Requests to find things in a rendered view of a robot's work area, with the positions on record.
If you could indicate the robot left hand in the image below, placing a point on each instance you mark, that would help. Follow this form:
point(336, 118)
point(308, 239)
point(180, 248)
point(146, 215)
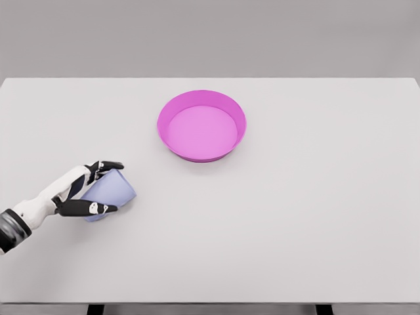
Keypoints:
point(62, 188)

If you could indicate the lavender cup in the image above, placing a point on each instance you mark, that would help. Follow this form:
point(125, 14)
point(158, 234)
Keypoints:
point(111, 192)

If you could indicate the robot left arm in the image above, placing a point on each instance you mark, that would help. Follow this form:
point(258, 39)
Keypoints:
point(23, 218)

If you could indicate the pink plate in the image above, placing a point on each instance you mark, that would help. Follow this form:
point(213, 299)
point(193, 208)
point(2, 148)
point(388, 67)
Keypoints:
point(201, 129)

